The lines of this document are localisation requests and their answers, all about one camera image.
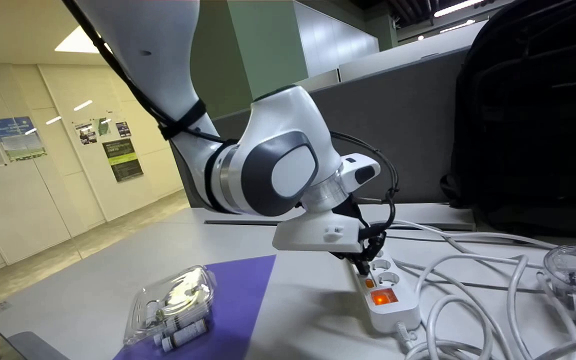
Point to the small dark poster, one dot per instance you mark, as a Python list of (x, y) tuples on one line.
[(123, 129)]

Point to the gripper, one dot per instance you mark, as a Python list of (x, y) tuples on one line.
[(352, 210)]

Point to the clear plastic clamshell box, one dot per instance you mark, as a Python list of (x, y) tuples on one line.
[(178, 297)]

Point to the black backpack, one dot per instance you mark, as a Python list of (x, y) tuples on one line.
[(533, 125)]

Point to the white power strip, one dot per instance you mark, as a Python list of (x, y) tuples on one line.
[(393, 312)]

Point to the small white labelled bottle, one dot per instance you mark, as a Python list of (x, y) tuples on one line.
[(178, 324), (185, 335)]

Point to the blue and green poster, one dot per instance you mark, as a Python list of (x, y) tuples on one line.
[(18, 137)]

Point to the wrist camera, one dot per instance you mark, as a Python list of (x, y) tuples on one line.
[(313, 235)]

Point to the small green poster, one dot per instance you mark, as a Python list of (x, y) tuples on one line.
[(103, 126)]

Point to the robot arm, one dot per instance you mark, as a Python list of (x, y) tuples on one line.
[(278, 150)]

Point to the white partition wall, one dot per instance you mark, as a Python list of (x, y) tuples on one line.
[(408, 57)]

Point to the round clear plastic container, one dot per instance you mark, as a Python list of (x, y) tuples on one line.
[(575, 280)]

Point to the purple mat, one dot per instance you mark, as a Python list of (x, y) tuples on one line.
[(240, 300)]

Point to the black and green poster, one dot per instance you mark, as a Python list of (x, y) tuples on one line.
[(123, 160)]

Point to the small photo poster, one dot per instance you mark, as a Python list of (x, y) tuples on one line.
[(86, 134)]

